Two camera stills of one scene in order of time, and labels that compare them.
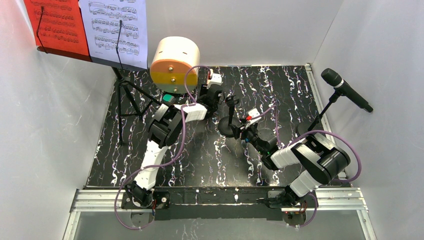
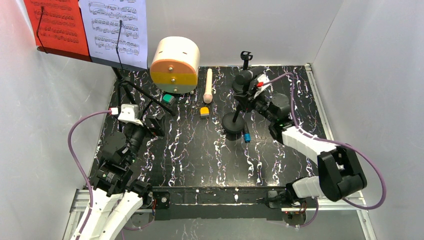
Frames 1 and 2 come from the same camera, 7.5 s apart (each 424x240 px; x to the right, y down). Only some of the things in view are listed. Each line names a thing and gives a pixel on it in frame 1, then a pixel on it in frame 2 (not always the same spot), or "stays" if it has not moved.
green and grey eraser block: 168,98 stays
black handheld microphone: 333,78 → 247,75
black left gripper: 205,84 → 151,125
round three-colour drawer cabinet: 172,56 stays
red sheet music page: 62,25 stays
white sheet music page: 101,19 stays
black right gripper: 239,129 → 245,91
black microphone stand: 307,127 → 243,89
